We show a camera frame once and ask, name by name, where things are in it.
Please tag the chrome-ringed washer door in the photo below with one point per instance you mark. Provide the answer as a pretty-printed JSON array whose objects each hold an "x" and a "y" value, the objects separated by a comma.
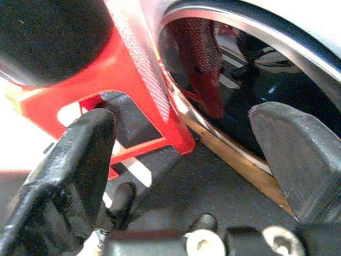
[{"x": 266, "y": 88}]

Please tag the grey washing machine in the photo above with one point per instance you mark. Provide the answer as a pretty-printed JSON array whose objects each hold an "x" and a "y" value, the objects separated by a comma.
[{"x": 314, "y": 18}]

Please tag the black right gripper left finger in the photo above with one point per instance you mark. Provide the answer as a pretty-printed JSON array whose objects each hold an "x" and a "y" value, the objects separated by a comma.
[{"x": 66, "y": 170}]

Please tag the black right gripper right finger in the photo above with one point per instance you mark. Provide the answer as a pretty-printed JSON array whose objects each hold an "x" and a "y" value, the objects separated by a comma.
[{"x": 301, "y": 160}]

